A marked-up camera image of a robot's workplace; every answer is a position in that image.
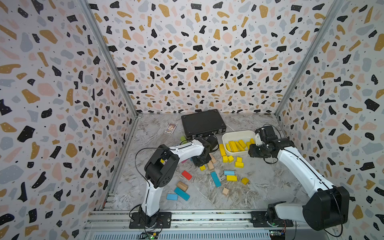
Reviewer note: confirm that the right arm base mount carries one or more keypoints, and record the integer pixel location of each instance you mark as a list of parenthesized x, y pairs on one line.
[(261, 219)]

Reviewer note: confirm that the light blue cylinder block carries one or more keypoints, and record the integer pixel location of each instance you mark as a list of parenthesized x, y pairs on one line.
[(229, 173)]

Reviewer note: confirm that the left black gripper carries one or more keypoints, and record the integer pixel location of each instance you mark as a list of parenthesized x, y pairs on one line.
[(198, 164)]

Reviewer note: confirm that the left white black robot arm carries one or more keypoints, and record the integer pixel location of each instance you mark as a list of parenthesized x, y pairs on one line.
[(160, 168)]

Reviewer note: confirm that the teal slanted block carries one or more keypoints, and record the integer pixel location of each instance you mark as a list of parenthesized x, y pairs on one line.
[(216, 179)]

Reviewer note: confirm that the long yellow block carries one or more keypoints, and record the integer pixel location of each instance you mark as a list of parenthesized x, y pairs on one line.
[(222, 150), (233, 146)]

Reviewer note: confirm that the natural wood block centre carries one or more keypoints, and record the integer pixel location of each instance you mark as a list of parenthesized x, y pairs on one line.
[(210, 166)]

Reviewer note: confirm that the yellow block cluster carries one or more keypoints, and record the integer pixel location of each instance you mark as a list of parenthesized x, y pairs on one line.
[(239, 164)]

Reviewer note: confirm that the natural wood block front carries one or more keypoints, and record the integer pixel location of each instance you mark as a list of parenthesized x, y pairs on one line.
[(182, 186)]

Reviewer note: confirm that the small card box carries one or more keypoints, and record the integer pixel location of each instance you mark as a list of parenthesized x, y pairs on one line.
[(170, 128)]

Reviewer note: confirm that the black briefcase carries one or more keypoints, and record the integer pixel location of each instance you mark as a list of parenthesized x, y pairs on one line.
[(203, 124)]

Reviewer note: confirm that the teal long block front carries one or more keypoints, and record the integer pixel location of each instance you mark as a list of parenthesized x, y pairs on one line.
[(182, 194)]

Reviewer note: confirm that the red block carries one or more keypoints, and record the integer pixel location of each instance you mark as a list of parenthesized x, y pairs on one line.
[(187, 175)]

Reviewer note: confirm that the small light blue block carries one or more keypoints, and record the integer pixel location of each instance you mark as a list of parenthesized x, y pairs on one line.
[(172, 197)]

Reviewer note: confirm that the yellow triangle block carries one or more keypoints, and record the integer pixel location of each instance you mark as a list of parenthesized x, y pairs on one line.
[(245, 181)]

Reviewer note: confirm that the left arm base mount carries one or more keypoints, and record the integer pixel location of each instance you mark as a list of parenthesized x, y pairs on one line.
[(160, 220)]

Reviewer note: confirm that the natural wood block slanted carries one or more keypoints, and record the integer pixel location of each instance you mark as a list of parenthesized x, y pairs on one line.
[(213, 160)]

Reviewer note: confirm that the small yellow cube right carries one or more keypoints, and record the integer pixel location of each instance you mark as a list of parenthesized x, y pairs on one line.
[(230, 158)]

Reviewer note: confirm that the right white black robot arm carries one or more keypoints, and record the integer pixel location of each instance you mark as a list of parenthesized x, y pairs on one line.
[(328, 205)]

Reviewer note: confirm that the white plastic bin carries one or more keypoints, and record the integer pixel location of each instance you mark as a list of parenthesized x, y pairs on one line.
[(243, 140)]

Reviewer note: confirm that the green block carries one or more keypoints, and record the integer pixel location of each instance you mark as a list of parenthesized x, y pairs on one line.
[(183, 140)]

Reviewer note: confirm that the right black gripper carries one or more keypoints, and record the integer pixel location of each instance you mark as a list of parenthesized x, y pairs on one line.
[(252, 152)]

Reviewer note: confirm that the small natural wood cube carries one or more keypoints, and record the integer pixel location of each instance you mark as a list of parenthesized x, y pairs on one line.
[(225, 191)]

